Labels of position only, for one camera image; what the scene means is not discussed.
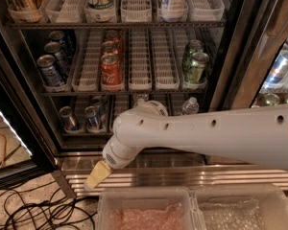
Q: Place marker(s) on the blue pepsi can front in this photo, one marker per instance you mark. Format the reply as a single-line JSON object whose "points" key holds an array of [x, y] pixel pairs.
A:
{"points": [[47, 66]]}

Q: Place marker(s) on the red coca cola can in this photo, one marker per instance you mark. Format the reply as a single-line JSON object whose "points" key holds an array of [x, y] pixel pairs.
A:
{"points": [[112, 35], [110, 47], [110, 66]]}

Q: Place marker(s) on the red coca cola can front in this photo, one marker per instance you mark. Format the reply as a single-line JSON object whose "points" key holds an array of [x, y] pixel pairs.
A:
{"points": [[110, 66]]}

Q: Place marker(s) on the blue pepsi can rear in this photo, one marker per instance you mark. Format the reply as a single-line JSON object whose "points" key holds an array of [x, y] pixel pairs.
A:
{"points": [[64, 40]]}

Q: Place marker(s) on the green soda can rear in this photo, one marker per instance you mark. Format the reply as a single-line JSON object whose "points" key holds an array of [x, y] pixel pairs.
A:
{"points": [[192, 47]]}

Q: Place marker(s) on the water bottle bottom right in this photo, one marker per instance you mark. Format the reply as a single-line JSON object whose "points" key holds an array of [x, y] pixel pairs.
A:
{"points": [[190, 106]]}

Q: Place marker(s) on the green can behind right door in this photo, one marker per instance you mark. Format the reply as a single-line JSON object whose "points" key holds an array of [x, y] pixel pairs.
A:
{"points": [[269, 99]]}

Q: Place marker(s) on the blue pepsi can middle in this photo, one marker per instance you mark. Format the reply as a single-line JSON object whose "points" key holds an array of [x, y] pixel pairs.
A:
{"points": [[55, 49]]}

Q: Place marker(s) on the redbull can behind right door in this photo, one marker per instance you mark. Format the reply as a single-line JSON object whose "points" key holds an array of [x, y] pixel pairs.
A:
{"points": [[278, 72]]}

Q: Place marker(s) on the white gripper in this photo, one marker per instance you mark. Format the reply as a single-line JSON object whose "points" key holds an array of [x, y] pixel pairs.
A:
{"points": [[114, 155]]}

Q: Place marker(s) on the open fridge glass door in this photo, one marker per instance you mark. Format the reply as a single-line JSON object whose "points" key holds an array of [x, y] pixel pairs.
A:
{"points": [[21, 154]]}

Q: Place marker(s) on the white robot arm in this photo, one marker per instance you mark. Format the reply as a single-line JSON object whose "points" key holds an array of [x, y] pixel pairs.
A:
{"points": [[254, 135]]}

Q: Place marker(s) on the closed right fridge door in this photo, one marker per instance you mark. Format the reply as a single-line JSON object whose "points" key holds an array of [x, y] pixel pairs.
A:
{"points": [[253, 36]]}

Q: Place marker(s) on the blue redbull can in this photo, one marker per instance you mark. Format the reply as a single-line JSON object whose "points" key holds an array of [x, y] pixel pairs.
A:
{"points": [[98, 102], [69, 119], [92, 118]]}

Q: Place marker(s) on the red coca cola can rear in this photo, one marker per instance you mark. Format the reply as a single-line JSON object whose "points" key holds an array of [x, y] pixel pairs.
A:
{"points": [[112, 35]]}

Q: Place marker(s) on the clear bin pink bubble wrap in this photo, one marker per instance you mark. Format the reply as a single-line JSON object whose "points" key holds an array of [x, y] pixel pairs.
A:
{"points": [[152, 208]]}

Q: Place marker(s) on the red coca cola can middle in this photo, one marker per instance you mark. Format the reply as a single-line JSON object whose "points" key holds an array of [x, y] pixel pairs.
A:
{"points": [[110, 47]]}

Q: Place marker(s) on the blue pepsi can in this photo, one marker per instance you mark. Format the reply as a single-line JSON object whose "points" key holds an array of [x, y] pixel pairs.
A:
{"points": [[47, 66], [55, 49], [64, 40]]}

